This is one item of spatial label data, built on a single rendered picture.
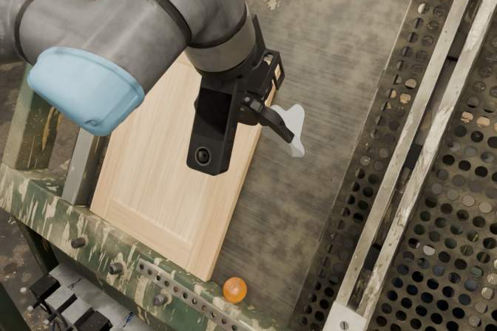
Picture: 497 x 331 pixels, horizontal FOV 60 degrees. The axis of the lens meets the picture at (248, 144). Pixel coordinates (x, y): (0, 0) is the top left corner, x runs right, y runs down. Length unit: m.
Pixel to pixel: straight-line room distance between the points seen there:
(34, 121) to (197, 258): 0.62
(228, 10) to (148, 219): 0.73
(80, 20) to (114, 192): 0.79
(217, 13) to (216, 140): 0.15
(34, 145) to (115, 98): 1.03
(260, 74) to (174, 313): 0.64
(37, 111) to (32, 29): 0.94
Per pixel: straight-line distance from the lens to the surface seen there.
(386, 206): 0.75
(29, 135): 1.33
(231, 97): 0.47
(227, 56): 0.42
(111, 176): 1.11
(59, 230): 1.21
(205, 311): 0.95
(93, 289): 1.21
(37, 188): 1.27
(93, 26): 0.34
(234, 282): 0.92
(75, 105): 0.32
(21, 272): 2.32
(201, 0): 0.36
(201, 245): 0.96
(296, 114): 0.57
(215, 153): 0.48
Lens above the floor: 1.70
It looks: 39 degrees down
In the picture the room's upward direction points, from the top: straight up
